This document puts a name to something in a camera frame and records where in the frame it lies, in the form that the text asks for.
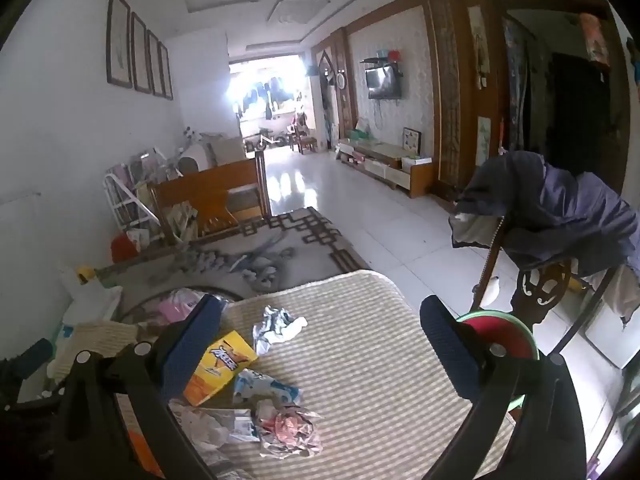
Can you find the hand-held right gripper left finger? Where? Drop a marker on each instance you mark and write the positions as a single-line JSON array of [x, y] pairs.
[[190, 345]]

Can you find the beige striped cloth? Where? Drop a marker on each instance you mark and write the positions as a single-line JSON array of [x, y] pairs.
[[360, 350]]

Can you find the wall television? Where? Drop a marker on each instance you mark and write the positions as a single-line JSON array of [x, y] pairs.
[[384, 82]]

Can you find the white foam box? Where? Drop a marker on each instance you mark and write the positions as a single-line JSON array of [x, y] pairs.
[[92, 300]]

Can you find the newspaper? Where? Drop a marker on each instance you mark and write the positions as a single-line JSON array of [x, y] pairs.
[[290, 427]]

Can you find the hanging wall scroll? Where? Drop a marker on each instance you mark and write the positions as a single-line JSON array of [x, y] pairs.
[[478, 45]]

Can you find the framed wall painting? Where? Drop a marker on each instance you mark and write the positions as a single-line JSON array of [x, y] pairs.
[[485, 140]]

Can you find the grey blue jacket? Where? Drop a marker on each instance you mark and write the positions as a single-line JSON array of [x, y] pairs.
[[560, 205]]

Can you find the clear plastic bag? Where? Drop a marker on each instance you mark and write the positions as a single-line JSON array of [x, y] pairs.
[[200, 425]]

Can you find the wooden television cabinet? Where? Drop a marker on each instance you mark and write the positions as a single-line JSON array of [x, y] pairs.
[[395, 165]]

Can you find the sofa with cushions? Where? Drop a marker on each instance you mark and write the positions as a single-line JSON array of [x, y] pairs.
[[220, 150]]

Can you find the small wooden chair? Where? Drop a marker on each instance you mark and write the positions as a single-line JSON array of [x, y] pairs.
[[304, 137]]

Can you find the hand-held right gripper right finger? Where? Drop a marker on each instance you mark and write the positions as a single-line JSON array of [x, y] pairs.
[[450, 350]]

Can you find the red plastic container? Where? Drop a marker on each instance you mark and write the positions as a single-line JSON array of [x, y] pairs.
[[124, 249]]

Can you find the framed picture with star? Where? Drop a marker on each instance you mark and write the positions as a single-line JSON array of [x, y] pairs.
[[411, 140]]

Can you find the carved wooden armchair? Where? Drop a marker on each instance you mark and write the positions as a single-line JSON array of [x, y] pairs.
[[542, 280]]

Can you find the yellow orange cardboard box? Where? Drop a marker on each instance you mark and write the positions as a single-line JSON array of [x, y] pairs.
[[225, 360]]

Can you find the red basin with green rim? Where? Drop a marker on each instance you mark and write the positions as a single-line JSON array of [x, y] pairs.
[[500, 332]]

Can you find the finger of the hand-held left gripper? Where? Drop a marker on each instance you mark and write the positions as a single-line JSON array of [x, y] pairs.
[[35, 355]]

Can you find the yellow small item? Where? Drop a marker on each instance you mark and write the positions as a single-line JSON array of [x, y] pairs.
[[85, 273]]

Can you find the pink cloth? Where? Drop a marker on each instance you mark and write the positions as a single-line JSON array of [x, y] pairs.
[[175, 307]]

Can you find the round wall clock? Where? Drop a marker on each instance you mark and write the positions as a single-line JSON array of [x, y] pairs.
[[341, 81]]

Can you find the orange hanging ornament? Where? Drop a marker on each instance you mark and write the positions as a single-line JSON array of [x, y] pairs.
[[595, 37]]

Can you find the blue white plastic wrapper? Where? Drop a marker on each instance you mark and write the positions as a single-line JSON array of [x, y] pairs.
[[265, 387]]

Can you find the hanging clothes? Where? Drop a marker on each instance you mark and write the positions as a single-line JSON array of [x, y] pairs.
[[265, 97]]

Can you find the framed wall picture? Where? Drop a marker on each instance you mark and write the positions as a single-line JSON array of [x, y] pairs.
[[155, 64], [165, 71], [140, 52], [119, 37]]

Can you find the wall shelf with containers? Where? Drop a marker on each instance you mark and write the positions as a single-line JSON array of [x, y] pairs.
[[382, 57]]

